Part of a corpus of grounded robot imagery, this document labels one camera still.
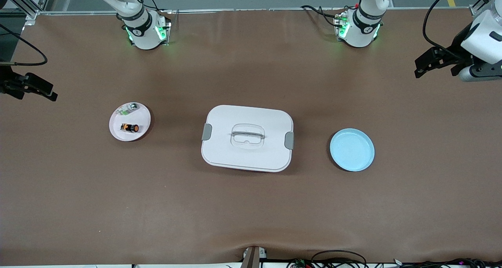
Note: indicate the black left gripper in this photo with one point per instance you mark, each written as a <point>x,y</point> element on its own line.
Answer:
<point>456,47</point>

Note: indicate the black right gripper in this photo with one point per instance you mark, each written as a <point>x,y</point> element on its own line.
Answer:
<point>8,82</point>

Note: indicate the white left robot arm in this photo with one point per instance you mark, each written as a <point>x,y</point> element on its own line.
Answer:
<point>362,28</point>

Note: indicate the white lidded storage box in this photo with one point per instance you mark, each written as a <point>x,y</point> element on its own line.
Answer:
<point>247,150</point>

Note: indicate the pink round plate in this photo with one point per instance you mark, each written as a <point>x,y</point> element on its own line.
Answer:
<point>135,136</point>

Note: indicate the light blue round plate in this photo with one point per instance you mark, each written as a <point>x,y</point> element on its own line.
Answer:
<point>352,150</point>

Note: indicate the aluminium frame profile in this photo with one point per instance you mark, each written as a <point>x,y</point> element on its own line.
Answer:
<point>482,3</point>
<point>29,3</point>

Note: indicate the green push button switch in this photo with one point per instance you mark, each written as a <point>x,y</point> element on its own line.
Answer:
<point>127,110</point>

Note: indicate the metal table edge bracket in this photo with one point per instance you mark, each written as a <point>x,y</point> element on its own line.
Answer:
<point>253,257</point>

